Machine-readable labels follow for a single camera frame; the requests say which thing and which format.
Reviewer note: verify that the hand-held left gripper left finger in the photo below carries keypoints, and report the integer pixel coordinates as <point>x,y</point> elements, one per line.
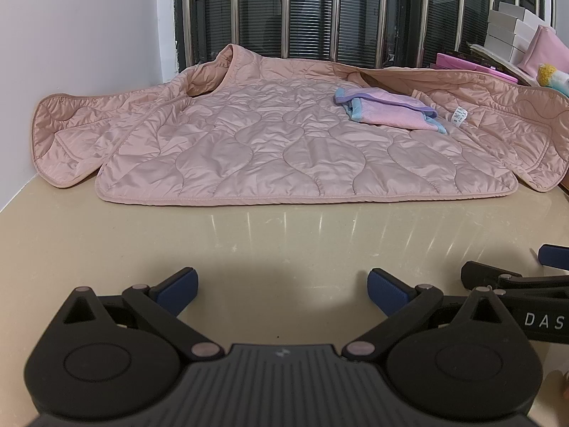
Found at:
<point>180,289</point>

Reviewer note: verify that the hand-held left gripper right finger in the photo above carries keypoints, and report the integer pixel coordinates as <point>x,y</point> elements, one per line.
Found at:
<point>386,290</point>

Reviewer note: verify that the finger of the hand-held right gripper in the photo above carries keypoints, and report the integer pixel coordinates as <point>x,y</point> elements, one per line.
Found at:
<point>554,257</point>
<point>486,272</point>

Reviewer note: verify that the pink quilted jacket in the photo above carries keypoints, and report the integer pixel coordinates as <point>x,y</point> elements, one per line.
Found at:
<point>266,151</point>

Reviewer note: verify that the pink and blue garment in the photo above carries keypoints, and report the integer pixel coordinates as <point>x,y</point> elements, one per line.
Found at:
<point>391,110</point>

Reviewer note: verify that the person's right hand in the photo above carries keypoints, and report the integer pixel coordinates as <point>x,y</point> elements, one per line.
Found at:
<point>561,384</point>

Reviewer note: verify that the yellow and teal plush toy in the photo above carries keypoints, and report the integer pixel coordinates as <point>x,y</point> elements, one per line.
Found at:
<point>551,75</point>

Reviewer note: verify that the pink cushion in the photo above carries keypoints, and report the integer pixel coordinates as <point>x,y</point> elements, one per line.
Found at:
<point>544,51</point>

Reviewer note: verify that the magenta flat box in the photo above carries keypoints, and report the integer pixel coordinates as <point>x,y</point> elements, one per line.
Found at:
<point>462,62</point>

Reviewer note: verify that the dark flat board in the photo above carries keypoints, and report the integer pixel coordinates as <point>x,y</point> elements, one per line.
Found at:
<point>493,54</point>

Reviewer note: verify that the stack of white boxes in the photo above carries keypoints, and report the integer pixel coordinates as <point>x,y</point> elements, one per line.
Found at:
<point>511,26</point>

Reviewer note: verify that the dark window with metal bars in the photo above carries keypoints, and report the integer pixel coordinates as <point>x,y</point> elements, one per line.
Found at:
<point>311,9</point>

